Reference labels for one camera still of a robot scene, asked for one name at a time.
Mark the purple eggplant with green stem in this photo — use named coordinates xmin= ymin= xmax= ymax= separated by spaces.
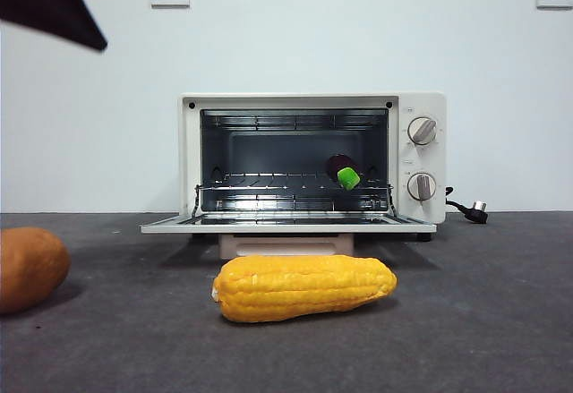
xmin=325 ymin=153 xmax=362 ymax=192

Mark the cream oven knob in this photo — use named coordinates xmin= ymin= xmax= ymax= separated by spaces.
xmin=406 ymin=171 xmax=438 ymax=201
xmin=409 ymin=116 xmax=439 ymax=146

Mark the yellow corn cob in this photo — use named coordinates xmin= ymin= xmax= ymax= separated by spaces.
xmin=210 ymin=254 xmax=398 ymax=323

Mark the cream toaster oven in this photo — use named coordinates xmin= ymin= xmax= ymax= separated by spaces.
xmin=178 ymin=92 xmax=448 ymax=242

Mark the orange sweet potato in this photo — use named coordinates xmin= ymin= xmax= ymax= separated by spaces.
xmin=0 ymin=226 xmax=72 ymax=314

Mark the black power cable with plug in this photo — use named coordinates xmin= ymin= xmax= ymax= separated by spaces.
xmin=444 ymin=185 xmax=490 ymax=224

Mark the oven door with beige handle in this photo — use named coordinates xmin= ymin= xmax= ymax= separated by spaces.
xmin=140 ymin=212 xmax=438 ymax=260

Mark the metal wire oven rack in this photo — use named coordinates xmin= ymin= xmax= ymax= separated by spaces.
xmin=192 ymin=171 xmax=395 ymax=219

